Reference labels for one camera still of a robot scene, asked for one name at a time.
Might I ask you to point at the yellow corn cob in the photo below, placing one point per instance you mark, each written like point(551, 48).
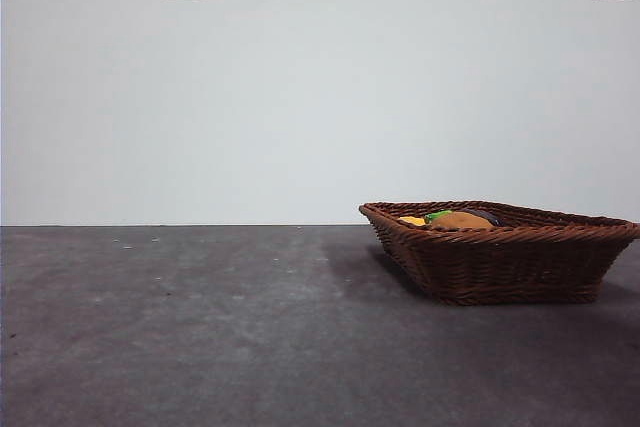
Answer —
point(411, 221)

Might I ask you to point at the purple eggplant with green stem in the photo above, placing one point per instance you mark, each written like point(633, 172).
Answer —
point(482, 216)

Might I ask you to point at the brown woven wicker basket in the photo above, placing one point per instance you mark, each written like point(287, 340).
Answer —
point(500, 267)

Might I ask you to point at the brown potato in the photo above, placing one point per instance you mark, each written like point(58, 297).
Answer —
point(460, 222)

